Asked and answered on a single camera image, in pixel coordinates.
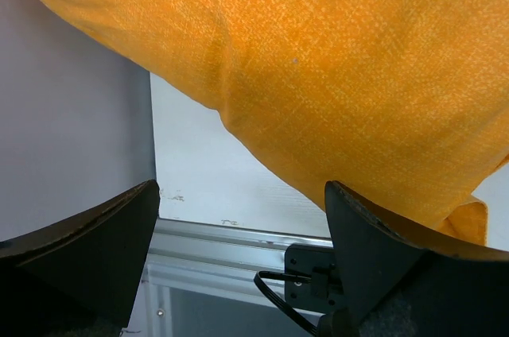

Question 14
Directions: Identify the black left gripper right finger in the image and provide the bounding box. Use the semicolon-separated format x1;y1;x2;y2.
324;181;508;336

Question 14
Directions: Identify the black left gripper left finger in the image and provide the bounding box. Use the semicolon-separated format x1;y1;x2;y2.
1;180;160;336

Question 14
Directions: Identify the orange pillowcase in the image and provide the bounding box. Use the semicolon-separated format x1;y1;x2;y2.
40;0;508;245

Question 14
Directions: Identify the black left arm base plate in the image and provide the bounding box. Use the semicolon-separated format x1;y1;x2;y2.
285;244;346;314

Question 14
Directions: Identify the black flat cable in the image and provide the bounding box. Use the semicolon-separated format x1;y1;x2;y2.
253;269;331;336

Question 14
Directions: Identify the aluminium front rail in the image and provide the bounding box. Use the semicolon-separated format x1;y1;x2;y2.
142;219;331;336

